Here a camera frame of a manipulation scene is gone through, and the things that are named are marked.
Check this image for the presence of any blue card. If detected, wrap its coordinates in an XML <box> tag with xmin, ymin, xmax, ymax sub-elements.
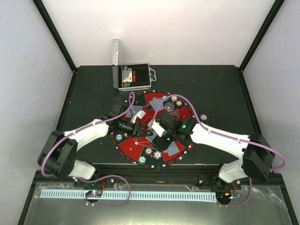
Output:
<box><xmin>149</xmin><ymin>98</ymin><xmax>164</xmax><ymax>112</ymax></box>
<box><xmin>165</xmin><ymin>142</ymin><xmax>180</xmax><ymax>156</ymax></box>
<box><xmin>125</xmin><ymin>105</ymin><xmax>143</xmax><ymax>118</ymax></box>

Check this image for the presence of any black triangular token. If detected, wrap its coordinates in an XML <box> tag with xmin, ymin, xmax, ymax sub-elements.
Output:
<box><xmin>170</xmin><ymin>109</ymin><xmax>180</xmax><ymax>118</ymax></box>

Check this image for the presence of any grey card deck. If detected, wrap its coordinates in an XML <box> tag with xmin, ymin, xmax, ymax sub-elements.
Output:
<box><xmin>146</xmin><ymin>134</ymin><xmax>157</xmax><ymax>142</ymax></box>

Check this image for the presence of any clear round dealer puck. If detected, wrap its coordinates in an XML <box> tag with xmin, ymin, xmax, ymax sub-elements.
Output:
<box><xmin>164</xmin><ymin>102</ymin><xmax>175</xmax><ymax>112</ymax></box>

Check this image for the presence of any brown chip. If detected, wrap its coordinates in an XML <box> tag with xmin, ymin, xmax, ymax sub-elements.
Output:
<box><xmin>176</xmin><ymin>100</ymin><xmax>182</xmax><ymax>107</ymax></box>
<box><xmin>144</xmin><ymin>148</ymin><xmax>153</xmax><ymax>156</ymax></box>

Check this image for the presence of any blue white chip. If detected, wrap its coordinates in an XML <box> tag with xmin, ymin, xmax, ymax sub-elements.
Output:
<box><xmin>153</xmin><ymin>151</ymin><xmax>162</xmax><ymax>159</ymax></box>

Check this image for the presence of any blue white chips seat one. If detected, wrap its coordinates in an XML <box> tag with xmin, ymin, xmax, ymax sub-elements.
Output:
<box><xmin>170</xmin><ymin>96</ymin><xmax>178</xmax><ymax>102</ymax></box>

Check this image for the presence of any purple white chip stack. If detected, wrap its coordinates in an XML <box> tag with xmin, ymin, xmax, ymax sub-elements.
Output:
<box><xmin>200</xmin><ymin>114</ymin><xmax>208</xmax><ymax>121</ymax></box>

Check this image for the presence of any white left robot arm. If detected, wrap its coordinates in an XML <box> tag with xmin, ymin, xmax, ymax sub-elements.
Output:
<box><xmin>37</xmin><ymin>103</ymin><xmax>145</xmax><ymax>187</ymax></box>

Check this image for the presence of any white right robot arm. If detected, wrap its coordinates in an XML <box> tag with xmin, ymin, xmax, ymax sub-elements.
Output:
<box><xmin>148</xmin><ymin>112</ymin><xmax>275</xmax><ymax>189</ymax></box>

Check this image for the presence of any round red black poker mat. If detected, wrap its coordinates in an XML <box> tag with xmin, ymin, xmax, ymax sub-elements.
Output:
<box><xmin>111</xmin><ymin>91</ymin><xmax>197</xmax><ymax>168</ymax></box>

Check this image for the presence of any open aluminium poker case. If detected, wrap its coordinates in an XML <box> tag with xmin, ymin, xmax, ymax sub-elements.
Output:
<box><xmin>112</xmin><ymin>39</ymin><xmax>157</xmax><ymax>92</ymax></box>

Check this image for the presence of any card pack in case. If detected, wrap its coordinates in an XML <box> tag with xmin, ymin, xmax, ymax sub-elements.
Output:
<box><xmin>122</xmin><ymin>70</ymin><xmax>133</xmax><ymax>83</ymax></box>

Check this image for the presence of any small green circuit board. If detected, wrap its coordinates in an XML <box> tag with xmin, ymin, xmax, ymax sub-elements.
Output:
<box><xmin>85</xmin><ymin>190</ymin><xmax>103</xmax><ymax>197</ymax></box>

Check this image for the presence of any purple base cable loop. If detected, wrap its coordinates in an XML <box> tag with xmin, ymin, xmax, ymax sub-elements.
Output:
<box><xmin>75</xmin><ymin>175</ymin><xmax>131</xmax><ymax>208</ymax></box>

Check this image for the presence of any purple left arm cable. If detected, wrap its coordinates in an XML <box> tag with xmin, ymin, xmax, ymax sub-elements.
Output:
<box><xmin>41</xmin><ymin>91</ymin><xmax>135</xmax><ymax>176</ymax></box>

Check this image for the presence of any light blue cable duct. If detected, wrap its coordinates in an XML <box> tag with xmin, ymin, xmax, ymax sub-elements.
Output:
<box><xmin>39</xmin><ymin>189</ymin><xmax>217</xmax><ymax>203</ymax></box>

